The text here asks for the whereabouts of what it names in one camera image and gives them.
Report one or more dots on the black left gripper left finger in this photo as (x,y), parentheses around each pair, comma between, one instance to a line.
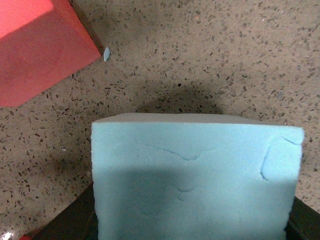
(77,222)

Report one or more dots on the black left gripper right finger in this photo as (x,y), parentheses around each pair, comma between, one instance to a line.
(303,223)

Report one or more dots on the light blue foam cube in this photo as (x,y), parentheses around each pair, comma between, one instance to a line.
(163,176)

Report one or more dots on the small blue foam flake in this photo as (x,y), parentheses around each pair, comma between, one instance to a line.
(106,54)

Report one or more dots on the red foam cube front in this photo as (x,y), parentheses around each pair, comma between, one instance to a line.
(41,43)

